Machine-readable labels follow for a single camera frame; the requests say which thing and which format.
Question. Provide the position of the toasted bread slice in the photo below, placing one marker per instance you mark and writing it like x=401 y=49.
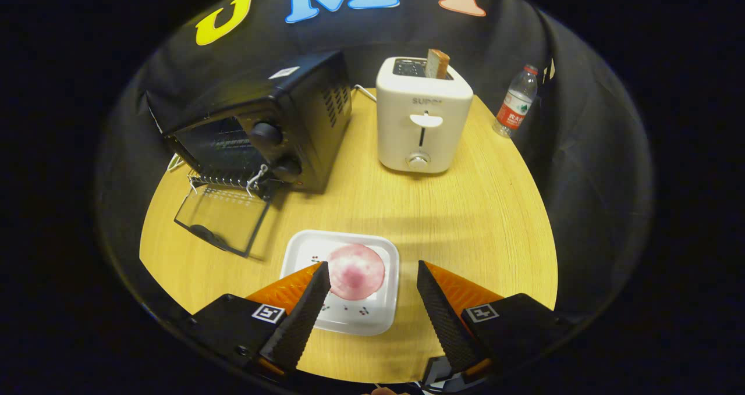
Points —
x=437 y=63

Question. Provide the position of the white pop-up toaster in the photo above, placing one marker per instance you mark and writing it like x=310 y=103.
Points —
x=407 y=133

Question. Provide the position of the clear plastic water bottle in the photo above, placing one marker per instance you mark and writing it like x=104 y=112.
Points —
x=515 y=107

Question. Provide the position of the black toaster oven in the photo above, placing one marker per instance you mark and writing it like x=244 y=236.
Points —
x=314 y=110

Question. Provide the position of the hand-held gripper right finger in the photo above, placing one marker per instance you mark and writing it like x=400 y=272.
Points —
x=445 y=322

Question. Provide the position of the white square plate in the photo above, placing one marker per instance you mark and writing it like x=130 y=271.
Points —
x=361 y=319

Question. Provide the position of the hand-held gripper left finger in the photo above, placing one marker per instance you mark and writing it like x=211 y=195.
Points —
x=300 y=325

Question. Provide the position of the pink round ham slice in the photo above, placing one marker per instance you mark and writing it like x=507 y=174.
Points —
x=358 y=273

